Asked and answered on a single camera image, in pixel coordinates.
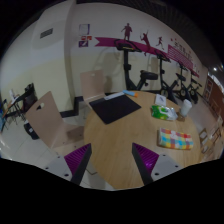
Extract brown wooden cabinet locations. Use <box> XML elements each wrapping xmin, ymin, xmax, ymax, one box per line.
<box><xmin>203</xmin><ymin>77</ymin><xmax>224</xmax><ymax>120</ymax></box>

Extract wooden chair right side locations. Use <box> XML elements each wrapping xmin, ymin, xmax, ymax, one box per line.
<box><xmin>199</xmin><ymin>116</ymin><xmax>224</xmax><ymax>162</ymax></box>

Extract beige wooden chair near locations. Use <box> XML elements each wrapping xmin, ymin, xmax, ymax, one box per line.
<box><xmin>26</xmin><ymin>91</ymin><xmax>84</xmax><ymax>150</ymax></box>

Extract green wet wipes pack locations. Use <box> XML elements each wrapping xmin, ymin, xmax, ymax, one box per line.
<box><xmin>151</xmin><ymin>105</ymin><xmax>177</xmax><ymax>120</ymax></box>

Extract black exercise bike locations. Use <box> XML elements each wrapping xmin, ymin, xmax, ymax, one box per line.
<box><xmin>175</xmin><ymin>62</ymin><xmax>203</xmax><ymax>104</ymax></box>
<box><xmin>153</xmin><ymin>49</ymin><xmax>180</xmax><ymax>105</ymax></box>
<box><xmin>113</xmin><ymin>38</ymin><xmax>159</xmax><ymax>92</ymax></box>

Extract blue orange flat object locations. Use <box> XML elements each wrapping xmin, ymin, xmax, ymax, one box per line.
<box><xmin>123</xmin><ymin>90</ymin><xmax>138</xmax><ymax>97</ymax></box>

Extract wall air vent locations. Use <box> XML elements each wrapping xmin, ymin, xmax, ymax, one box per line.
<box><xmin>40</xmin><ymin>28</ymin><xmax>53</xmax><ymax>39</ymax></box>

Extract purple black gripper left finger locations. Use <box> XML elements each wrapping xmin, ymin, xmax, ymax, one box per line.
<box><xmin>64</xmin><ymin>144</ymin><xmax>92</xmax><ymax>185</ymax></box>

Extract wall poster frames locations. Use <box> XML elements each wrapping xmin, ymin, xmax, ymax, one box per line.
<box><xmin>78</xmin><ymin>24</ymin><xmax>92</xmax><ymax>48</ymax></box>

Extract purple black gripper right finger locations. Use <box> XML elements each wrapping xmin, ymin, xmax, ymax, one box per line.
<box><xmin>132</xmin><ymin>143</ymin><xmax>159</xmax><ymax>185</ymax></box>

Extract small white box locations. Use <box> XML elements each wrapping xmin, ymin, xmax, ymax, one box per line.
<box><xmin>155</xmin><ymin>94</ymin><xmax>166</xmax><ymax>106</ymax></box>

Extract black rectangular table mat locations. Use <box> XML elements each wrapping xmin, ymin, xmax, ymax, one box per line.
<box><xmin>90</xmin><ymin>95</ymin><xmax>141</xmax><ymax>124</ymax></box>

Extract colourful checkered folded towel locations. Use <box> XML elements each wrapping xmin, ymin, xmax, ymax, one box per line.
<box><xmin>158</xmin><ymin>128</ymin><xmax>194</xmax><ymax>150</ymax></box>

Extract beige wooden chair far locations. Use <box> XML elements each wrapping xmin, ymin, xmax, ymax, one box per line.
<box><xmin>80</xmin><ymin>70</ymin><xmax>105</xmax><ymax>106</ymax></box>

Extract black desk with clutter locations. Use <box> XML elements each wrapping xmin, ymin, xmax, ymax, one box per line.
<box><xmin>0</xmin><ymin>82</ymin><xmax>38</xmax><ymax>132</ymax></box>

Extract brown cup coaster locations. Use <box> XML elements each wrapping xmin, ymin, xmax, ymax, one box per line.
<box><xmin>177</xmin><ymin>112</ymin><xmax>185</xmax><ymax>122</ymax></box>

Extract beige wooden chair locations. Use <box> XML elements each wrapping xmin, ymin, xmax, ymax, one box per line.
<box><xmin>80</xmin><ymin>70</ymin><xmax>105</xmax><ymax>106</ymax></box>
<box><xmin>26</xmin><ymin>91</ymin><xmax>84</xmax><ymax>150</ymax></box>

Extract black exercise bike left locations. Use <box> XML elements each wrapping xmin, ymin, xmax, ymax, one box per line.
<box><xmin>113</xmin><ymin>38</ymin><xmax>159</xmax><ymax>92</ymax></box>

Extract black exercise bike right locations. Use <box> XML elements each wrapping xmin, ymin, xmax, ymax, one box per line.
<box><xmin>175</xmin><ymin>62</ymin><xmax>203</xmax><ymax>104</ymax></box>

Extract black exercise bike middle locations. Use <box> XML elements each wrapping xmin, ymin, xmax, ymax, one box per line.
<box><xmin>153</xmin><ymin>49</ymin><xmax>180</xmax><ymax>105</ymax></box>

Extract white flat remote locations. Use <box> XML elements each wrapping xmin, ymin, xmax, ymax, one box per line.
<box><xmin>104</xmin><ymin>92</ymin><xmax>125</xmax><ymax>100</ymax></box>

